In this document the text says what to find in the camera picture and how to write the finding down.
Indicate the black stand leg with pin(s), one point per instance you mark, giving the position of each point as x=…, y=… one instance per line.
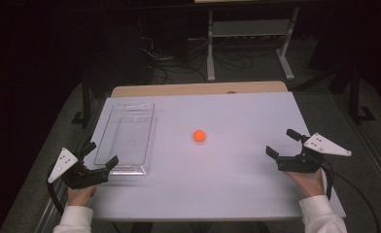
x=354, y=97
x=86, y=97

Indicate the person's right hand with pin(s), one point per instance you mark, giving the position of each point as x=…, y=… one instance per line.
x=310, y=184

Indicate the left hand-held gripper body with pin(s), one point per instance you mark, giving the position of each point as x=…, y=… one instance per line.
x=81, y=178

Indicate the orange ball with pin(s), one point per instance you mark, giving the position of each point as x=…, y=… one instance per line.
x=199, y=135

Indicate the person's left hand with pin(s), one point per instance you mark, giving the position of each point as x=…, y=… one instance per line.
x=79, y=196

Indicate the clear plastic tray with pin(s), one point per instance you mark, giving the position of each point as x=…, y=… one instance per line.
x=127, y=142

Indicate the white metal stand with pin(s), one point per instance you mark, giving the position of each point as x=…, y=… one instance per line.
x=250, y=28

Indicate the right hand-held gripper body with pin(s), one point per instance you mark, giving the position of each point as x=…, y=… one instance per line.
x=300, y=163

